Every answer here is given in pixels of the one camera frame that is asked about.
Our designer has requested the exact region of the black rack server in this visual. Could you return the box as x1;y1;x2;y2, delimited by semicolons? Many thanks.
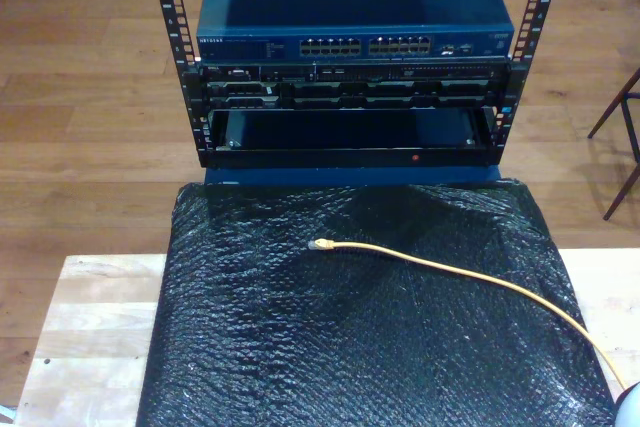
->
197;60;511;111

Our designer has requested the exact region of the wooden chair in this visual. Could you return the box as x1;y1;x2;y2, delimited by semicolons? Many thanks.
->
587;66;640;221

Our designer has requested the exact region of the black bubble mat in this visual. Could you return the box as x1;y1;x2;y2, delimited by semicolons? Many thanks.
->
135;179;617;427

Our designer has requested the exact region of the yellow network cable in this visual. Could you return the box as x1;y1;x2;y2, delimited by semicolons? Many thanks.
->
306;239;627;391

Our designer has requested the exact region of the black rack shelf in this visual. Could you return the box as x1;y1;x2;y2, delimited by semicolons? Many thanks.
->
202;107;501;168

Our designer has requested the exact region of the blue metal box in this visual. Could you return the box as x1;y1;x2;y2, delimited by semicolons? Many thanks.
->
204;164;503;188

